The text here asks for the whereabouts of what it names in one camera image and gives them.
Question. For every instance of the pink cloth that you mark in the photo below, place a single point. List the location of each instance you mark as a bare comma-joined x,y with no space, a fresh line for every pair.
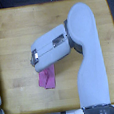
47,78

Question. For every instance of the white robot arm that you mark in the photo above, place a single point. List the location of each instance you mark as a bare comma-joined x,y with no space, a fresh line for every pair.
78,31

